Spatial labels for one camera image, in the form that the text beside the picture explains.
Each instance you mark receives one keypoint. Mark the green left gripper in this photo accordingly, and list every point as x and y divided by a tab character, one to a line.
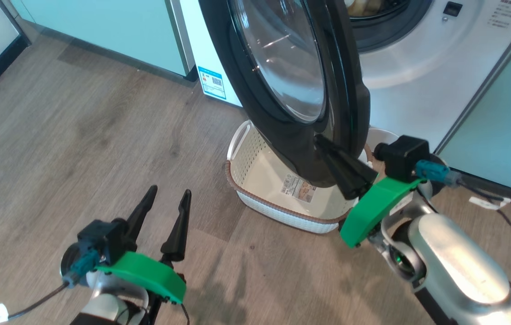
147	273

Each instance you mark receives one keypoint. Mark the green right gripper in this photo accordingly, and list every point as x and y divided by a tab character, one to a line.
372	207

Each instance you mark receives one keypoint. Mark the dark grey round washer door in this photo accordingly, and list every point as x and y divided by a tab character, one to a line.
282	149

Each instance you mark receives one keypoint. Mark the white front-load washing machine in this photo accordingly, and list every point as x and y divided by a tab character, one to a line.
418	90

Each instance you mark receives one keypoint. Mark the printed basket label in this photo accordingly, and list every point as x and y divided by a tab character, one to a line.
298	188

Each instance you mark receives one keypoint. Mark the cream perforated laundry basket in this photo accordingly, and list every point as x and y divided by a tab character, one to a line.
260	180

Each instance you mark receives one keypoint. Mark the blue white energy label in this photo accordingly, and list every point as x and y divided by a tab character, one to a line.
212	83

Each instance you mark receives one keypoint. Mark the dark cabinet plinth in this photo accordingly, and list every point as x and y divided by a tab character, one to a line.
508	192

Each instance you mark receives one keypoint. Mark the pale green wide cabinet panel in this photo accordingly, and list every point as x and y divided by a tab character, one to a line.
508	126

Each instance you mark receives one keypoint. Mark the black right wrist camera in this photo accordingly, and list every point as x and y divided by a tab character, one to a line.
404	155

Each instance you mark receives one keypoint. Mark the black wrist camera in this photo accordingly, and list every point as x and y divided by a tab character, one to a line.
101	241
404	155

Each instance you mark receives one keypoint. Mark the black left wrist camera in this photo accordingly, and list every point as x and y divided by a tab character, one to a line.
101	241

